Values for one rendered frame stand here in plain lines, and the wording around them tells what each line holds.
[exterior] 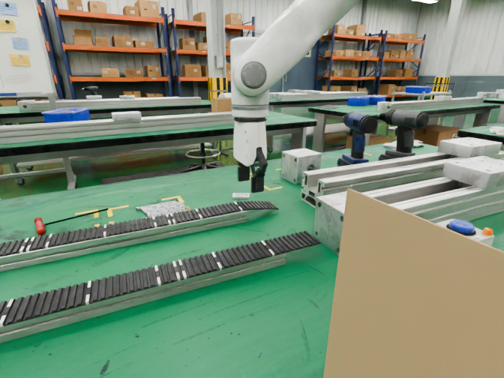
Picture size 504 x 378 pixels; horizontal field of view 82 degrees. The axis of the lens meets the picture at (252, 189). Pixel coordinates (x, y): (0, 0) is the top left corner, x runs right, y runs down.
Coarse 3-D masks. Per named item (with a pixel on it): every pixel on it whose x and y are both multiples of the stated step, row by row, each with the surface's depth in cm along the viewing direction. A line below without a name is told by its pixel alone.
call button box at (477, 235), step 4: (448, 220) 59; (440, 224) 58; (444, 224) 58; (448, 224) 57; (448, 228) 56; (476, 228) 56; (460, 232) 54; (464, 232) 54; (472, 232) 54; (476, 232) 55; (480, 232) 55; (468, 236) 53; (472, 236) 53; (476, 236) 53; (480, 236) 53; (484, 236) 53; (488, 236) 53; (492, 236) 54; (476, 240) 52; (480, 240) 52; (484, 240) 53; (488, 240) 53; (492, 240) 54; (488, 244) 54
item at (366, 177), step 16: (384, 160) 92; (400, 160) 93; (416, 160) 96; (432, 160) 99; (448, 160) 92; (304, 176) 81; (320, 176) 82; (336, 176) 84; (352, 176) 78; (368, 176) 79; (384, 176) 82; (400, 176) 85; (416, 176) 87; (432, 176) 90; (304, 192) 83; (320, 192) 76; (336, 192) 76
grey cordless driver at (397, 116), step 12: (384, 120) 113; (396, 120) 108; (408, 120) 104; (420, 120) 101; (396, 132) 111; (408, 132) 106; (408, 144) 107; (384, 156) 114; (396, 156) 110; (408, 156) 107
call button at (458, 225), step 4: (452, 220) 56; (456, 220) 56; (460, 220) 56; (452, 224) 55; (456, 224) 55; (460, 224) 55; (464, 224) 55; (468, 224) 55; (452, 228) 55; (456, 228) 54; (460, 228) 54; (464, 228) 54; (468, 228) 54; (472, 228) 54; (468, 232) 54
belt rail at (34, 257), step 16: (176, 224) 64; (192, 224) 66; (208, 224) 68; (224, 224) 69; (96, 240) 58; (112, 240) 60; (128, 240) 62; (144, 240) 62; (16, 256) 54; (32, 256) 55; (48, 256) 56; (64, 256) 57
